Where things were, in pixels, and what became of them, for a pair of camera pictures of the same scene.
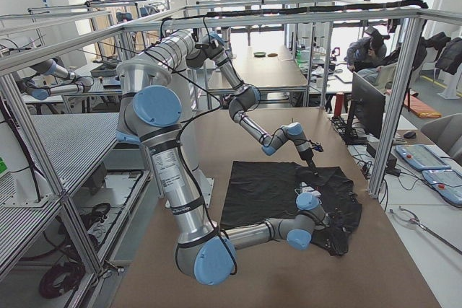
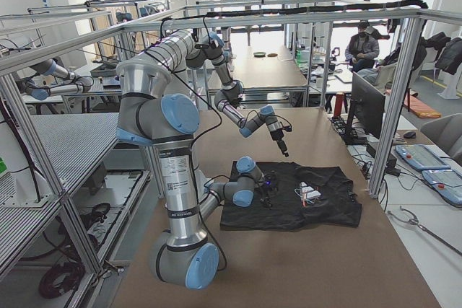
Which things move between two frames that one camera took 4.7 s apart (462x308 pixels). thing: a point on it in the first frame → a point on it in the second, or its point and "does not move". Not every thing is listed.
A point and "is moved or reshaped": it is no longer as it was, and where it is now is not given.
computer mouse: (410, 134) does not move
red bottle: (338, 104) does not move
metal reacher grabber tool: (416, 221) does not move
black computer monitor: (368, 107) does not move
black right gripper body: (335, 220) → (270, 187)
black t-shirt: (254, 191) is moved or reshaped
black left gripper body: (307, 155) → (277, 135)
